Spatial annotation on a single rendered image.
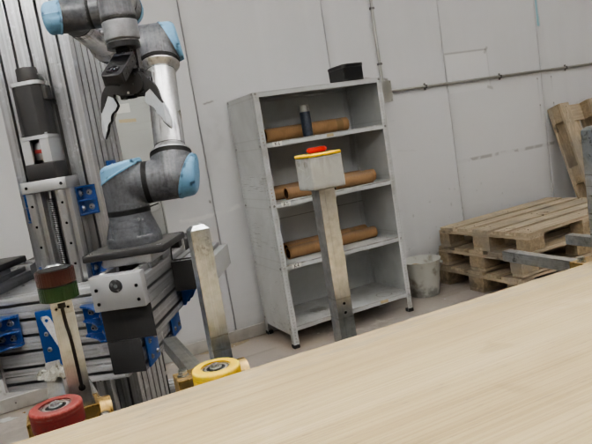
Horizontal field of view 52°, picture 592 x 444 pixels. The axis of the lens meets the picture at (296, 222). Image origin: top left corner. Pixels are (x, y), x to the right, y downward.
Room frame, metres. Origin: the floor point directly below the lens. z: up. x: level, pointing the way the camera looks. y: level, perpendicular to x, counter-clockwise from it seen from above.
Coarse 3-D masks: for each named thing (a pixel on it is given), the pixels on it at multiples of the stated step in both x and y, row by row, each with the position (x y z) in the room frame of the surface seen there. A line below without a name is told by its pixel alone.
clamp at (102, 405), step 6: (96, 396) 1.01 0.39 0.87; (102, 396) 1.01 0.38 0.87; (108, 396) 1.00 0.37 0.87; (96, 402) 0.99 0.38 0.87; (102, 402) 0.99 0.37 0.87; (108, 402) 0.99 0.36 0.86; (90, 408) 0.97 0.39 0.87; (96, 408) 0.98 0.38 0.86; (102, 408) 0.99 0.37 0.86; (108, 408) 0.99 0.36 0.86; (90, 414) 0.97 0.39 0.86; (96, 414) 0.98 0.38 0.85; (102, 414) 0.98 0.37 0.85; (30, 426) 0.94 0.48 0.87; (30, 432) 0.94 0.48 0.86
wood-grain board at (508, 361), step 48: (528, 288) 1.13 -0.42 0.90; (576, 288) 1.09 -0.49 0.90; (384, 336) 1.00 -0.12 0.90; (432, 336) 0.96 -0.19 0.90; (480, 336) 0.93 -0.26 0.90; (528, 336) 0.89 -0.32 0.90; (576, 336) 0.86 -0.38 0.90; (240, 384) 0.89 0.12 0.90; (288, 384) 0.86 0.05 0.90; (336, 384) 0.83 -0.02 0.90; (384, 384) 0.80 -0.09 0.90; (432, 384) 0.78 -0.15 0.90; (480, 384) 0.76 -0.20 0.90; (528, 384) 0.73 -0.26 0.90; (576, 384) 0.71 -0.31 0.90; (48, 432) 0.83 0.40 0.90; (96, 432) 0.80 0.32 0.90; (144, 432) 0.78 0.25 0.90; (192, 432) 0.75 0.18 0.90; (240, 432) 0.73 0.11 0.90; (288, 432) 0.71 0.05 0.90; (336, 432) 0.69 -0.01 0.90; (384, 432) 0.67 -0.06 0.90; (432, 432) 0.65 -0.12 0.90; (480, 432) 0.64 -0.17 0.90; (528, 432) 0.62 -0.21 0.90; (576, 432) 0.61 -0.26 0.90
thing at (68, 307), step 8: (64, 264) 0.97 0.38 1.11; (40, 272) 0.93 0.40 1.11; (48, 272) 0.92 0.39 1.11; (40, 288) 0.93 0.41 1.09; (48, 288) 0.92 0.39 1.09; (56, 304) 0.97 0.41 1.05; (64, 304) 0.94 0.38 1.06; (56, 312) 0.97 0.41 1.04; (64, 312) 0.94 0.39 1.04; (64, 320) 0.95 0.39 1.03; (72, 344) 0.97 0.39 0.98; (72, 352) 0.97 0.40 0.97; (80, 376) 0.97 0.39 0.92; (80, 384) 0.97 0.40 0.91
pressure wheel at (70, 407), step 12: (60, 396) 0.94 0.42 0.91; (72, 396) 0.93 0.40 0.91; (36, 408) 0.91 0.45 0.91; (48, 408) 0.90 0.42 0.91; (60, 408) 0.89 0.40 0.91; (72, 408) 0.89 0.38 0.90; (84, 408) 0.92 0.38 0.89; (36, 420) 0.87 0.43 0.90; (48, 420) 0.87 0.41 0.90; (60, 420) 0.88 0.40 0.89; (72, 420) 0.89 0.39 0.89; (84, 420) 0.91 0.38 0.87; (36, 432) 0.88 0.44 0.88
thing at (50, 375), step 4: (56, 364) 1.21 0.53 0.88; (60, 364) 1.21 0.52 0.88; (52, 368) 1.18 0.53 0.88; (56, 368) 1.20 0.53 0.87; (60, 368) 1.20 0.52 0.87; (40, 372) 1.19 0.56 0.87; (44, 372) 1.18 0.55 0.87; (48, 372) 1.17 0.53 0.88; (52, 372) 1.17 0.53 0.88; (56, 372) 1.19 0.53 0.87; (60, 372) 1.16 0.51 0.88; (36, 376) 1.18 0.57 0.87; (40, 376) 1.18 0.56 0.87; (44, 376) 1.17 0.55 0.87; (48, 376) 1.16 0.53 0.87; (52, 376) 1.16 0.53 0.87; (56, 376) 1.15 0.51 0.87; (60, 376) 1.15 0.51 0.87; (64, 376) 1.16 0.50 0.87; (40, 380) 1.17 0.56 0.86; (44, 380) 1.16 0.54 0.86; (48, 380) 1.16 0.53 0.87; (52, 380) 1.16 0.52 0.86
